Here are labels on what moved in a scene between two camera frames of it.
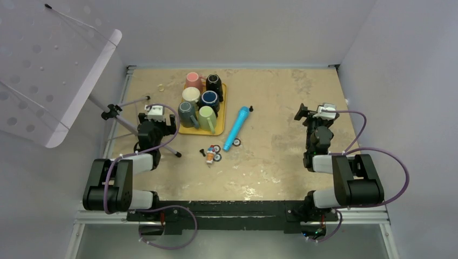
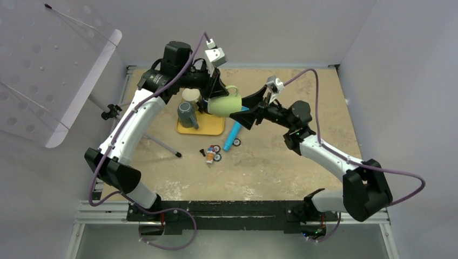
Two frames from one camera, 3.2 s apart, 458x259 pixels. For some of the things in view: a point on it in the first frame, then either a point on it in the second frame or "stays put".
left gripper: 168,129 to 214,87
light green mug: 207,118 to 223,106
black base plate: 287,215 stays put
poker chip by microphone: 236,142 stays put
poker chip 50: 217,157 stays put
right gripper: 303,111 to 248,118
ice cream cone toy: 210,152 stays put
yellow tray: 220,120 stays put
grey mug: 187,115 stays put
